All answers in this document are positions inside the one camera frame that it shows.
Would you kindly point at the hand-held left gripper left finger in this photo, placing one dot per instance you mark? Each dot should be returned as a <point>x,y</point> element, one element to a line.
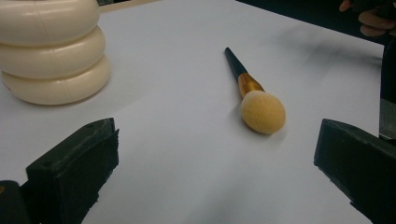
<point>73,168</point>

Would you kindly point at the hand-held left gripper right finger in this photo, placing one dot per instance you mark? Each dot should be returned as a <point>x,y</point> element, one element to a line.
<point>358,161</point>

